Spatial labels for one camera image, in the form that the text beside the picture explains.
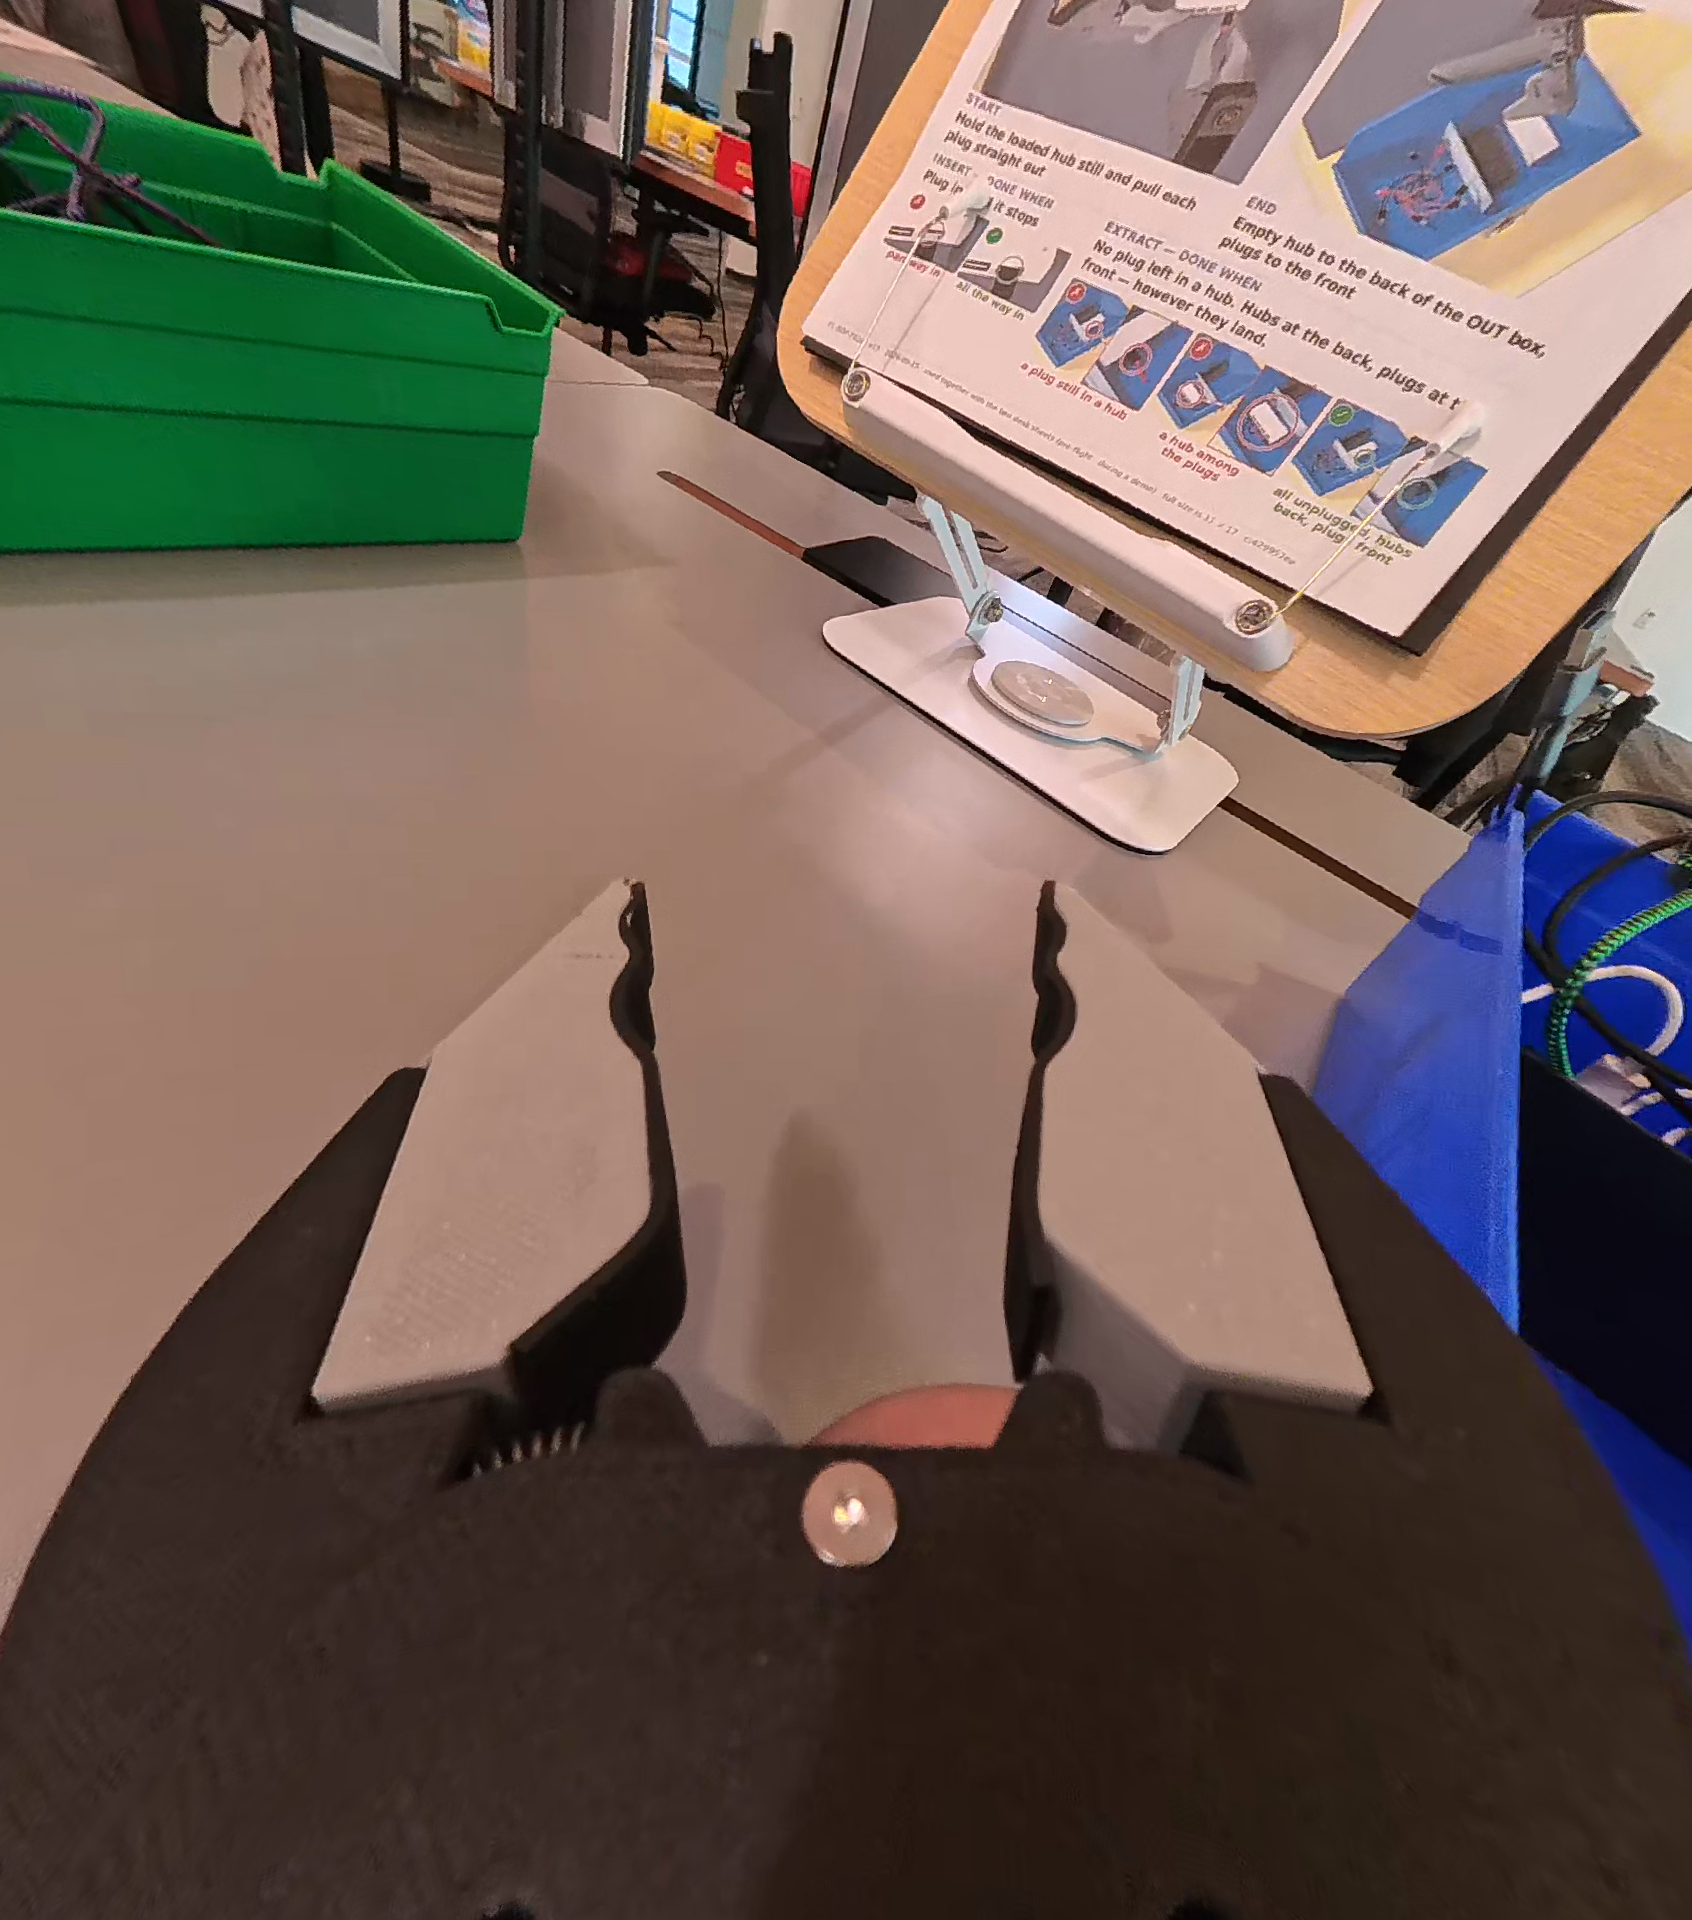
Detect yellow storage bin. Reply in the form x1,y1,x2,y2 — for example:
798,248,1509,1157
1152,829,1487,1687
642,96,758,173

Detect grey framed panel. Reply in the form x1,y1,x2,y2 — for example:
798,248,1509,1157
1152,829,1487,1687
288,0,412,80

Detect black office chair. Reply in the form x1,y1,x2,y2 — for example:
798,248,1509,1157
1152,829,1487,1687
510,138,720,354

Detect black flat slab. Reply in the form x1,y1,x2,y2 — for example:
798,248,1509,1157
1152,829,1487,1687
801,536,968,606

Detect white metal document stand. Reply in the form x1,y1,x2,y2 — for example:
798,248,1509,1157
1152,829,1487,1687
820,360,1306,860

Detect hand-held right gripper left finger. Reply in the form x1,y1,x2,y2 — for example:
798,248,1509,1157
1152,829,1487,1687
311,877,685,1419

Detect wooden stand board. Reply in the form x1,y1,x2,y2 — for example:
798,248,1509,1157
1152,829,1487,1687
778,0,1692,748

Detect purple cable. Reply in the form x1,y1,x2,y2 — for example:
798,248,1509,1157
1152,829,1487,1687
0,65,213,252

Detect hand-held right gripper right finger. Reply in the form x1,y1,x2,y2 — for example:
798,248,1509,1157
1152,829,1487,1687
1008,877,1378,1453

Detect black bin divider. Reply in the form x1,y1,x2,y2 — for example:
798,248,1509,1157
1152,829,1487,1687
1518,1052,1692,1434

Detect white cable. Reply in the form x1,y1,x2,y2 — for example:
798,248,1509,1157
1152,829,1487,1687
1575,967,1692,1106

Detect stacked green plastic bins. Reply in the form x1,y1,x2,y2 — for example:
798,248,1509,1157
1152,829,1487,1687
0,42,563,562

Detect blue plastic bin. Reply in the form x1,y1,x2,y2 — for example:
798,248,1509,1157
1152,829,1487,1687
1308,791,1692,1920

